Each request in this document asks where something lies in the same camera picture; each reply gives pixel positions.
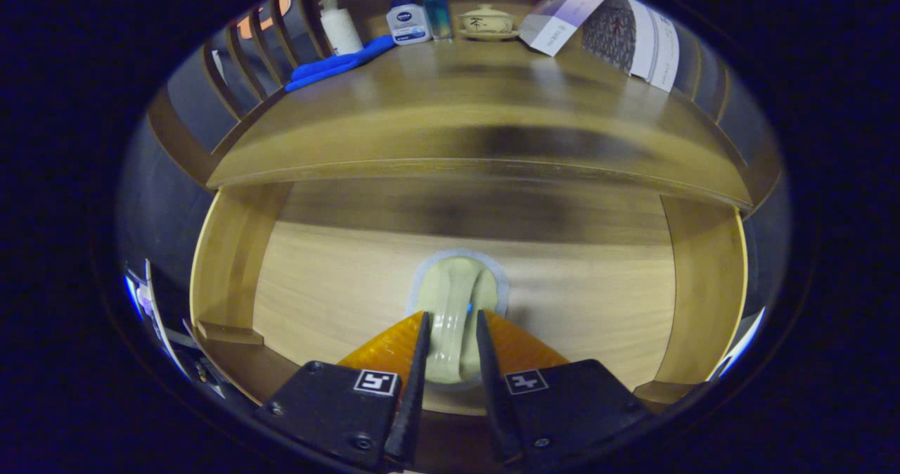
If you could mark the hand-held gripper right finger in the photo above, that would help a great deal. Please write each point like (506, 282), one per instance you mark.
(569, 411)

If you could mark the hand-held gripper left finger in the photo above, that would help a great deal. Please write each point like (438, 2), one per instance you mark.
(330, 411)

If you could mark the wooden drawer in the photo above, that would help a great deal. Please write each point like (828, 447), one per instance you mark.
(337, 298)

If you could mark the wooden countertop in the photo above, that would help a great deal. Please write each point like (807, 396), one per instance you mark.
(457, 101)

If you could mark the blue folded cloth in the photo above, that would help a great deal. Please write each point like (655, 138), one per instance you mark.
(330, 66)

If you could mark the white pump bottle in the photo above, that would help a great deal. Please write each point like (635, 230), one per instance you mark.
(341, 31)

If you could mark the plain white book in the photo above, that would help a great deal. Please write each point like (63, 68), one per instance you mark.
(643, 38)

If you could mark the purple and white book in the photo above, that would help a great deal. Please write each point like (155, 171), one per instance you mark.
(562, 20)

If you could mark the white lotion bottle blue cap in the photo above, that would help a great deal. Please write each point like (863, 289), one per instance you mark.
(408, 24)

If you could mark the cream lidded tea cup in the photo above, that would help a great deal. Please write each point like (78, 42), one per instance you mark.
(486, 22)

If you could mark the teal slim bottle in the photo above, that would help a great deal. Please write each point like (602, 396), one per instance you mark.
(438, 13)

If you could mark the wooden slatted shelf frame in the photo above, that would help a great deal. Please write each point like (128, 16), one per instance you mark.
(179, 143)

